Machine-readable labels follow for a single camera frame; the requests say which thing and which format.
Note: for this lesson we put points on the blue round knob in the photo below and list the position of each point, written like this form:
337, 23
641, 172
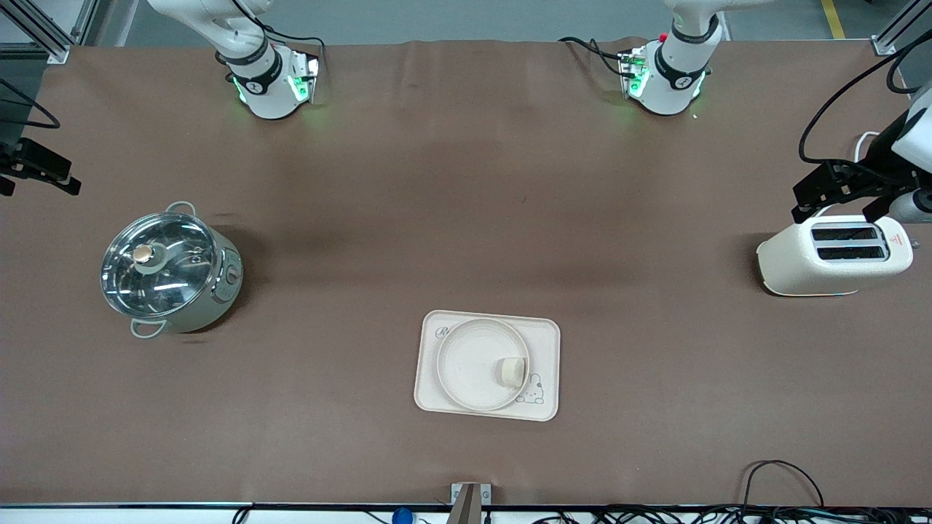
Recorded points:
402, 517

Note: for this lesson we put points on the cream two-slot toaster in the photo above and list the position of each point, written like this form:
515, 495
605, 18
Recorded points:
794, 266

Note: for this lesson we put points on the pale green electric pot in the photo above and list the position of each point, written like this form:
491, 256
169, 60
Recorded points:
218, 291

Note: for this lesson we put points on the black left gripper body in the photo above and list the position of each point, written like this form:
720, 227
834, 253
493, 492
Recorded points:
876, 159

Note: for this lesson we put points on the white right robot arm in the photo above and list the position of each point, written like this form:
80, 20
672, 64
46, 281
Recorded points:
266, 94

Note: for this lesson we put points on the glass pot lid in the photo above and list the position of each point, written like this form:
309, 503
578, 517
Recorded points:
164, 269

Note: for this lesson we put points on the cream round plate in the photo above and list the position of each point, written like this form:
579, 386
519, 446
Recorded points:
470, 364

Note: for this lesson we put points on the pale steamed bun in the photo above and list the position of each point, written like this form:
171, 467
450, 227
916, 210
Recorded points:
512, 372

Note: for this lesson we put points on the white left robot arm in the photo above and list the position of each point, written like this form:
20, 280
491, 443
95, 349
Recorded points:
673, 87

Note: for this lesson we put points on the metal table-edge bracket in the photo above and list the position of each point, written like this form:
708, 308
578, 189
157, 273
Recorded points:
470, 498

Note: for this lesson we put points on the aluminium frame post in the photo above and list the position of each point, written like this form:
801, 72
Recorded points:
51, 40
892, 36

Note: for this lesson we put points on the brown table cover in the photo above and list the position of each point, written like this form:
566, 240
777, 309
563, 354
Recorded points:
466, 182

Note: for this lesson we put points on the cream rabbit print tray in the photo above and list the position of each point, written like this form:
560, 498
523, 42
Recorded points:
542, 342

